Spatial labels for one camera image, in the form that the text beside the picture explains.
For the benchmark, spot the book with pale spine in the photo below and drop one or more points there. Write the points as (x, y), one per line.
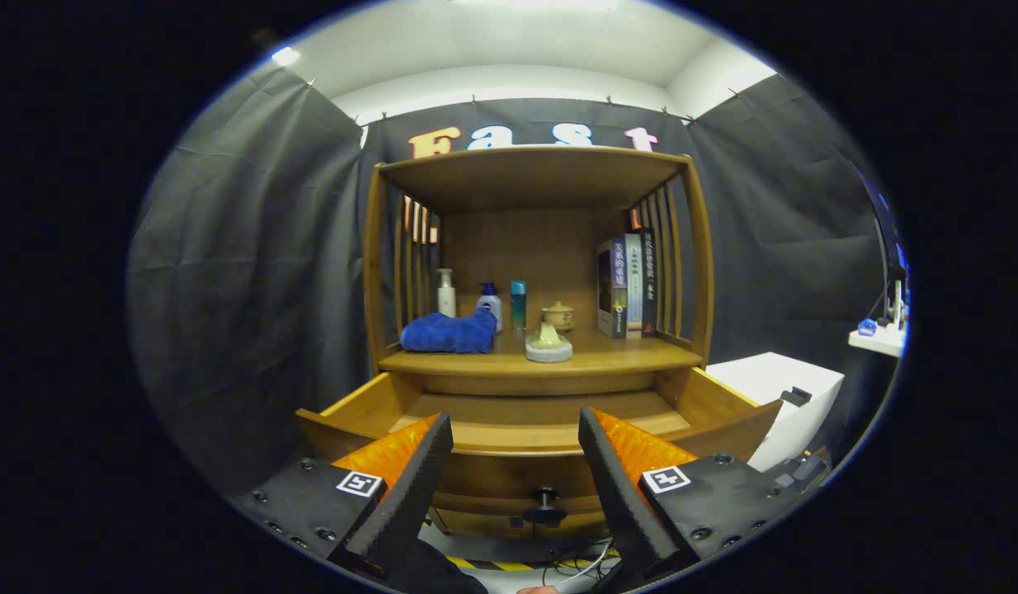
(633, 285)

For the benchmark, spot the white pump bottle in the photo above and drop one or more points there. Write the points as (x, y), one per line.
(447, 301)

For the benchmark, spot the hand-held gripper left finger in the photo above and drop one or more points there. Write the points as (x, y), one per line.
(410, 495)

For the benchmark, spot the wooden countertop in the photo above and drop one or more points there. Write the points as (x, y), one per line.
(624, 353)

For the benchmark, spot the yellow black floor tape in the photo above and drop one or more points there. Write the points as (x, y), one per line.
(509, 566)

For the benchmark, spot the white box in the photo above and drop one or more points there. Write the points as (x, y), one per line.
(773, 379)

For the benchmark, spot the beige lidded teacup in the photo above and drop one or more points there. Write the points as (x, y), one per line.
(560, 312)

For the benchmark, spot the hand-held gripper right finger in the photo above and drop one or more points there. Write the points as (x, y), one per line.
(620, 495)

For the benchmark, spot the wooden drawer with black knob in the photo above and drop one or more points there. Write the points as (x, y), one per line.
(492, 474)

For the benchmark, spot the blue towel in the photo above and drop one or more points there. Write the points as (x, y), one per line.
(447, 334)

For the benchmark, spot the dark book with blue spine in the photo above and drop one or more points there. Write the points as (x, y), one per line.
(610, 289)

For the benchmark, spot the black book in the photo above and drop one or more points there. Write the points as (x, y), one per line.
(648, 280)

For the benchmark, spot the small ceiling light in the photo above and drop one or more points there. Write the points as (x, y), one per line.
(285, 56)

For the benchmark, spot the teal bottle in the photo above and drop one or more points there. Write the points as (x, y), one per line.
(518, 309)

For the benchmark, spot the white bottle with blue cap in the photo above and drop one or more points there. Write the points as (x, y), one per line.
(491, 309)

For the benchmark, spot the wooden cabinet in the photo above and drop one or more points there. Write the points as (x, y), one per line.
(534, 247)

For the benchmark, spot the white side shelf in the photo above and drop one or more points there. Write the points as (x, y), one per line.
(878, 340)

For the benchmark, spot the large ceiling light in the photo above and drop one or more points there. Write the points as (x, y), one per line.
(534, 4)

